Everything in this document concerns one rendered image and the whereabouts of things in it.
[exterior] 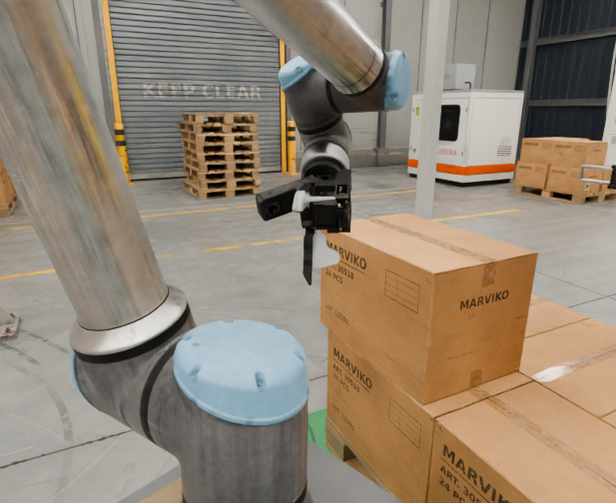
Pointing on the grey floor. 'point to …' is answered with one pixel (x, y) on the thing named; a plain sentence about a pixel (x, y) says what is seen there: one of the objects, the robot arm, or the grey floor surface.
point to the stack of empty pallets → (220, 153)
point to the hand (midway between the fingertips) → (300, 251)
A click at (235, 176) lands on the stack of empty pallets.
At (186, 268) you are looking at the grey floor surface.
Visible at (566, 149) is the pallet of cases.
